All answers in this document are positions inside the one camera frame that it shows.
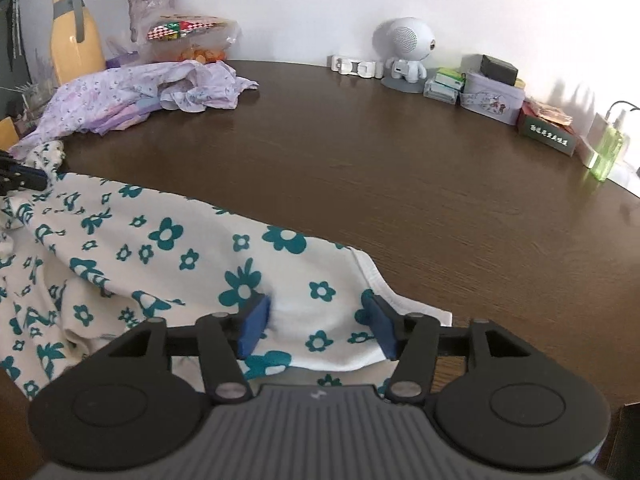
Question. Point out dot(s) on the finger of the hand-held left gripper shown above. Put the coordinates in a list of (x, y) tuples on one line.
[(30, 176)]

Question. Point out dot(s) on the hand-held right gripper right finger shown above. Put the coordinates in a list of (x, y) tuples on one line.
[(380, 327)]

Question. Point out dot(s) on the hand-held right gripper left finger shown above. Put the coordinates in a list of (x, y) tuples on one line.
[(252, 325)]

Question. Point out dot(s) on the white green-flowered garment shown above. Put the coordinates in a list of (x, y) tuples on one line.
[(165, 240)]

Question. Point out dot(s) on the yellow mug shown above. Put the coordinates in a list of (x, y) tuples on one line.
[(7, 132)]

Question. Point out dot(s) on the pink floral garment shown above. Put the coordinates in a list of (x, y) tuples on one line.
[(115, 95)]

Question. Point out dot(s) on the yellow thermos jug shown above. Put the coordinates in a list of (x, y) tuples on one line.
[(75, 45)]

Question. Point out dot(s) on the lilac vase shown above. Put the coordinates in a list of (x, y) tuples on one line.
[(145, 15)]

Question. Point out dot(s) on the clear plastic snack bag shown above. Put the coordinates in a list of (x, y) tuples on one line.
[(195, 35)]

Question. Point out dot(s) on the lilac tin box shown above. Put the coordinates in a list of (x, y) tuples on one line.
[(492, 102)]

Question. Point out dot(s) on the dark red box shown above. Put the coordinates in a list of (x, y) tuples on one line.
[(545, 135)]

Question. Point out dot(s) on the white clip gadget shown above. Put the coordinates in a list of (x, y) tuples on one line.
[(352, 66)]

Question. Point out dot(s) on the orange snack packet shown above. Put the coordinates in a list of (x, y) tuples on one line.
[(550, 112)]

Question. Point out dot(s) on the white robot-shaped speaker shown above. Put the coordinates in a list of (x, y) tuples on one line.
[(402, 45)]

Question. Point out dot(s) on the small black box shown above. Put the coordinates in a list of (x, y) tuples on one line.
[(499, 69)]

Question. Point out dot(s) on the green spray bottle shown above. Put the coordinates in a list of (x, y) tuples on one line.
[(607, 150)]

